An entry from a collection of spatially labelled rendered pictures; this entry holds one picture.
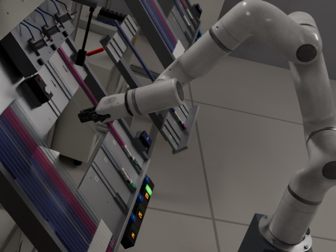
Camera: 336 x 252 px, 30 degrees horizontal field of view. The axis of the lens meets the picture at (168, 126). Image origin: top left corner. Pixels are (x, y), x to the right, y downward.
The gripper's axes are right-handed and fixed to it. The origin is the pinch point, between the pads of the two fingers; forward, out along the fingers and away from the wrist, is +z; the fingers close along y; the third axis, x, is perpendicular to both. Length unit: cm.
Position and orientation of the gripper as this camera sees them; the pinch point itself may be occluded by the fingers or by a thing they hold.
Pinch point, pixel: (86, 115)
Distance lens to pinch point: 197.7
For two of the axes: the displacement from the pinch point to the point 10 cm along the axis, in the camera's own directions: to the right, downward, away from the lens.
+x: 3.4, 8.5, 4.1
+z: -9.3, 2.2, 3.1
